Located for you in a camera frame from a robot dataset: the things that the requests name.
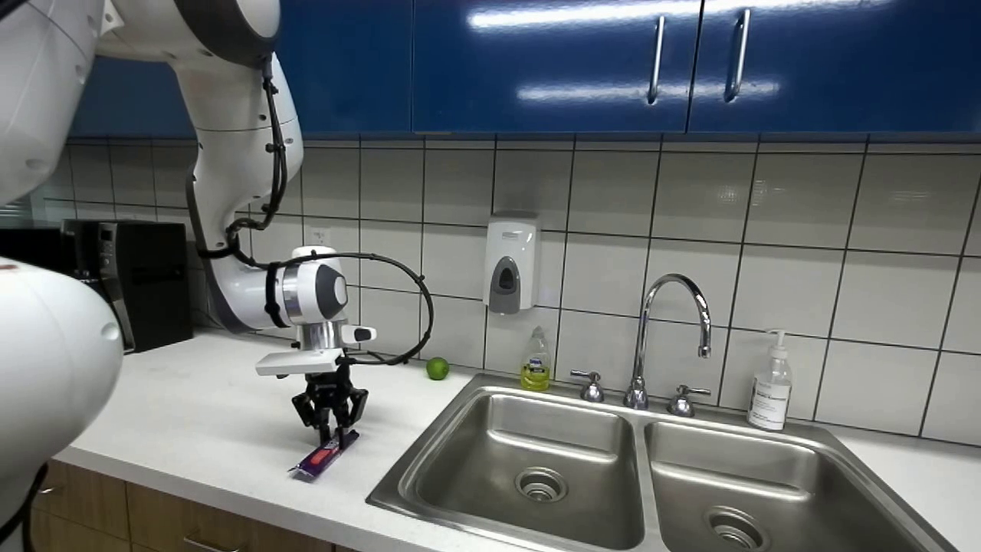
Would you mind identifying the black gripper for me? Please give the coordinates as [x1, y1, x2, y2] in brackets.
[287, 367, 372, 447]

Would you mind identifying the purple protein bar snack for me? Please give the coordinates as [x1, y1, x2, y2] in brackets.
[286, 426, 365, 487]

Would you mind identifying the sink drain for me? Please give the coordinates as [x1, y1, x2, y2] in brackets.
[705, 506, 768, 552]
[515, 463, 566, 506]

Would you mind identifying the stainless steel double sink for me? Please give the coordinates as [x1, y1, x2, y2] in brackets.
[365, 372, 960, 552]

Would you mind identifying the wooden drawer front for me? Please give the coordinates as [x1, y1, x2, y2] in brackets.
[121, 483, 346, 552]
[28, 456, 130, 552]

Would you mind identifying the yellow dish soap bottle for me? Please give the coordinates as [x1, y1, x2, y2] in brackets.
[515, 324, 558, 396]

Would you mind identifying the black coffee maker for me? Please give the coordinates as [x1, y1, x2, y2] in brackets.
[71, 217, 200, 357]

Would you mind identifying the chrome gooseneck faucet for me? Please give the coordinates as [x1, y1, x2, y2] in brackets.
[618, 271, 717, 415]

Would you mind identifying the black box appliance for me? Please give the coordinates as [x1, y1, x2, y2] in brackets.
[0, 224, 75, 277]

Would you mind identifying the clear pump soap bottle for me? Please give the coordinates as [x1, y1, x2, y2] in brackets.
[745, 329, 796, 437]

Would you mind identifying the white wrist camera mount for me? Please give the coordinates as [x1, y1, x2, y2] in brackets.
[252, 343, 346, 385]

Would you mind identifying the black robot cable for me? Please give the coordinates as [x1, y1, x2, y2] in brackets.
[183, 72, 437, 367]

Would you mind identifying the wall soap dispenser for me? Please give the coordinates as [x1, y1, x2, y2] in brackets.
[482, 215, 543, 315]

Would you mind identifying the chrome faucet handle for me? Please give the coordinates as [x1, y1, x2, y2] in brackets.
[566, 367, 611, 405]
[664, 385, 714, 420]

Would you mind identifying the silver cabinet door handle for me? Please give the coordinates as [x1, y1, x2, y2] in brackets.
[644, 11, 672, 107]
[723, 6, 753, 107]

